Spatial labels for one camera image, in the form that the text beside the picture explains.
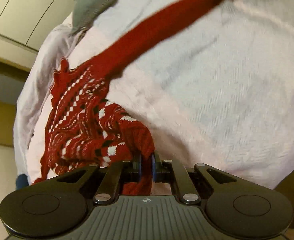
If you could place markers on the lilac blanket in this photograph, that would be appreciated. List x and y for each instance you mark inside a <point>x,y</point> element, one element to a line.
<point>34,92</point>

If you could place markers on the dark blue cloth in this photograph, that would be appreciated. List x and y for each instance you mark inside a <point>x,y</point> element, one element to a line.
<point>21,181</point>

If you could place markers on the grey pillow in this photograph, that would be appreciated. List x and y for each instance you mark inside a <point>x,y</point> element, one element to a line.
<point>92,2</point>

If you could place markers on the cream wardrobe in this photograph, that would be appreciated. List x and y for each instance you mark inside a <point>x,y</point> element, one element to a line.
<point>24,15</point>

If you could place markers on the red patterned knit sweater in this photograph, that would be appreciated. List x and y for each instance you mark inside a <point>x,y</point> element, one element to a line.
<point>87,130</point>

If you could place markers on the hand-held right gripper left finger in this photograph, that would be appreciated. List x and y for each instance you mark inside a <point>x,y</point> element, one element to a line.
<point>137,168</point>

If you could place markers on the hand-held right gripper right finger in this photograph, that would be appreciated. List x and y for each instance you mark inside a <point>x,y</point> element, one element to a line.
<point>153,166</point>

